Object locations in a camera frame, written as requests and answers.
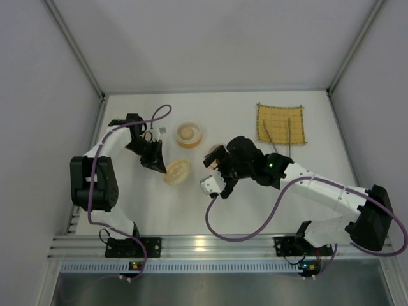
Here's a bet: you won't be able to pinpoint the cream lunch box lid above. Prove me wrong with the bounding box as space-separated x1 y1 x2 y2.
163 159 191 186

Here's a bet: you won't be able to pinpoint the white steamed bun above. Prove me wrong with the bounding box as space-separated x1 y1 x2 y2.
178 126 194 141

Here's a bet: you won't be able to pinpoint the steel food tongs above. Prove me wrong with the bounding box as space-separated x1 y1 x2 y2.
262 118 292 157

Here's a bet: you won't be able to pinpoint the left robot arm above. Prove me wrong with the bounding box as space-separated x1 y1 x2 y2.
69 113 167 239

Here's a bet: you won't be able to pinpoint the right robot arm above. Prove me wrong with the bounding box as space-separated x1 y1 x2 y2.
200 136 392 252

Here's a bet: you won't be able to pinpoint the pink lunch box bowl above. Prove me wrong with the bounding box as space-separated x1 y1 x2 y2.
208 143 227 154

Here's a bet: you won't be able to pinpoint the orange lunch box bowl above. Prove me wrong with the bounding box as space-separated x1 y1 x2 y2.
174 121 203 149

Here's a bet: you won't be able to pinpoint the woven bamboo tray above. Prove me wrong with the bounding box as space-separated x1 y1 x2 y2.
256 103 307 145

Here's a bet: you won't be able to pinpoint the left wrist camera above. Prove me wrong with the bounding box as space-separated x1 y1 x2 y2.
143 127 166 142

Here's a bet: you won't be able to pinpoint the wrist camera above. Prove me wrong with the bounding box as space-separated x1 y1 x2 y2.
200 171 226 195
143 127 166 142

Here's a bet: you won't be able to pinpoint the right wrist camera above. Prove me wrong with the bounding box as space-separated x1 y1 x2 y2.
200 171 226 195

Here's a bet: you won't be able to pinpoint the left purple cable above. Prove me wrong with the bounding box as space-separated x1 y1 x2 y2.
87 104 173 281

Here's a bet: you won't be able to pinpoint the purple cable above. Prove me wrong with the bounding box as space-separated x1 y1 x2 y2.
205 177 408 281
87 104 173 281

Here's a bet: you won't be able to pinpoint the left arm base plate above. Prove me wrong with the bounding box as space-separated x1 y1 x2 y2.
105 237 162 258

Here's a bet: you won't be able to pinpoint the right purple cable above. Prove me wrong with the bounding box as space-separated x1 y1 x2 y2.
205 177 408 281

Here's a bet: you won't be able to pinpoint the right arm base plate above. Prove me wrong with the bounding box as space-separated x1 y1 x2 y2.
273 235 333 257

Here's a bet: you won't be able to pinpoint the aluminium mounting rail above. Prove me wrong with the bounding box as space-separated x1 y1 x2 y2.
47 234 393 259

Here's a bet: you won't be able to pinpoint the slotted cable duct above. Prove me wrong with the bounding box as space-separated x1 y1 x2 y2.
60 259 302 274

